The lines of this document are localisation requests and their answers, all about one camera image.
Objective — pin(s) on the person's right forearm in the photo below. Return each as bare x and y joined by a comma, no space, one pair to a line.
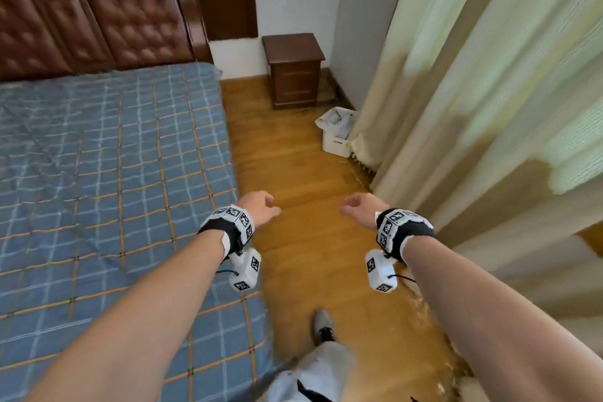
494,321

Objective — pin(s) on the dark wooden nightstand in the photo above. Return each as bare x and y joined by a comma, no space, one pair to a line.
294,67

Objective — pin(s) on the white lined trash bin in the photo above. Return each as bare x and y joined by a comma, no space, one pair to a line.
337,131

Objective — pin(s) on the person's left hand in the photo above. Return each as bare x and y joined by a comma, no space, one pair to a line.
261,208

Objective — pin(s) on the white black marker wrist camera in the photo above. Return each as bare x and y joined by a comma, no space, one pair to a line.
226,225
405,227

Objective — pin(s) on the blue plaid bed sheet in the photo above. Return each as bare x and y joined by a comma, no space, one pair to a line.
118,180

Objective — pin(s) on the person's right leg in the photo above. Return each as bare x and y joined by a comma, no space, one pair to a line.
320,368

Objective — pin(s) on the person's right hand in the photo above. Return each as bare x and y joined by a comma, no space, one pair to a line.
367,211

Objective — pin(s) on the person's right shoe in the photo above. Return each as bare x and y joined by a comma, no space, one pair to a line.
324,326

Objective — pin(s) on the person's left forearm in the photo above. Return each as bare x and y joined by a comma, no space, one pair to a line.
136,321

